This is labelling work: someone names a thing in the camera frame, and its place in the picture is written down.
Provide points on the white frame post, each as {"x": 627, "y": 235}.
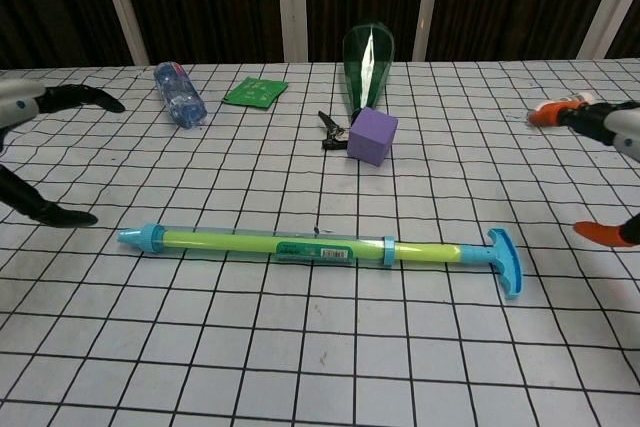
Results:
{"x": 122, "y": 2}
{"x": 607, "y": 2}
{"x": 292, "y": 2}
{"x": 429, "y": 2}

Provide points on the right orange-tipped robot hand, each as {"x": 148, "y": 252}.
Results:
{"x": 590, "y": 117}

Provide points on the green transparent plastic bottle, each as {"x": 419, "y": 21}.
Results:
{"x": 357, "y": 72}

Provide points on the black grid checkered tablecloth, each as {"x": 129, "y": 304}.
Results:
{"x": 320, "y": 347}

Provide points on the blue plastic water bottle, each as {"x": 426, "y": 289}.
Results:
{"x": 177, "y": 94}

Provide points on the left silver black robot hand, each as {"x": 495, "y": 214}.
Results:
{"x": 15, "y": 102}

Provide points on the green foil packet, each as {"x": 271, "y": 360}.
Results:
{"x": 255, "y": 92}

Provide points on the black binder clip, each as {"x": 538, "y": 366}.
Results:
{"x": 330, "y": 136}

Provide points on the white bottle with green label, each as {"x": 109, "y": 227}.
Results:
{"x": 582, "y": 97}

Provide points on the purple foam cube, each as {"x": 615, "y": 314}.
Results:
{"x": 372, "y": 139}

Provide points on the blue yellow water pump toy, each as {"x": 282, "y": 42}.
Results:
{"x": 225, "y": 241}

